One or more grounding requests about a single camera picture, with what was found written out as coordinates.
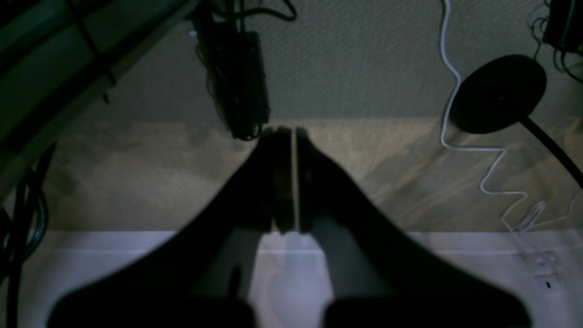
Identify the black round lamp base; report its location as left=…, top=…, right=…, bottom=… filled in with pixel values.
left=450, top=54, right=583, bottom=186

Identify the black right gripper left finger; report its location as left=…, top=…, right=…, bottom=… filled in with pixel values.
left=48, top=128, right=293, bottom=328

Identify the black power adapter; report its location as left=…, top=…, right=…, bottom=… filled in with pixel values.
left=191, top=0, right=297, bottom=141

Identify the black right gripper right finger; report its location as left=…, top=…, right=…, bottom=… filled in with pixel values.
left=296, top=128, right=533, bottom=328

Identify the white cable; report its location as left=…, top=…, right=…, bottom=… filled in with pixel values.
left=438, top=0, right=583, bottom=237

